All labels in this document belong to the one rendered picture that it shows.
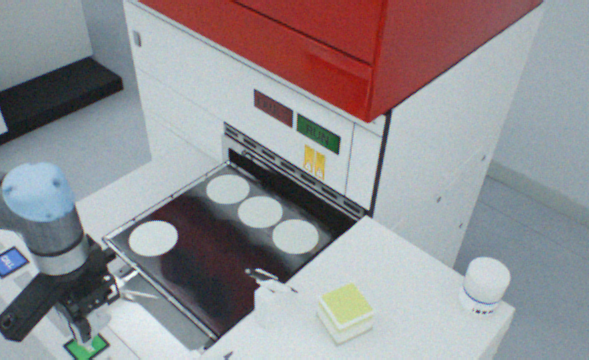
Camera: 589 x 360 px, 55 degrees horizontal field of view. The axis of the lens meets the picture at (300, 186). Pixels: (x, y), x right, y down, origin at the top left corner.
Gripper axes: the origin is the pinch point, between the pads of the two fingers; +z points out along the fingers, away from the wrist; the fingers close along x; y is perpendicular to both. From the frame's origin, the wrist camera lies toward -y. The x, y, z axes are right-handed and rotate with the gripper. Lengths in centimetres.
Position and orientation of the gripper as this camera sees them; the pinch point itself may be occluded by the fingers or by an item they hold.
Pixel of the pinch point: (80, 342)
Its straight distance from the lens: 103.8
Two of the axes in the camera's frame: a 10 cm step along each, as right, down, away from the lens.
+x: -7.4, -4.8, 4.7
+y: 6.7, -4.8, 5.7
